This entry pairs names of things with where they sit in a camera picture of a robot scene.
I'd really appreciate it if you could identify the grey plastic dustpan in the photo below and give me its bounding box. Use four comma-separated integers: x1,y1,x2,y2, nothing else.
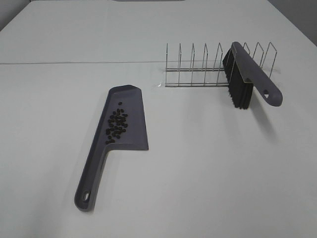
74,85,149,212

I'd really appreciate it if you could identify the pile of coffee beans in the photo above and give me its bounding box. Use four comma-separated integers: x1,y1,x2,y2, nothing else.
105,101,129,145

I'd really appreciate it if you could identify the metal wire rack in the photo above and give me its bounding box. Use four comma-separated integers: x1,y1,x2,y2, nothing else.
161,42,278,88

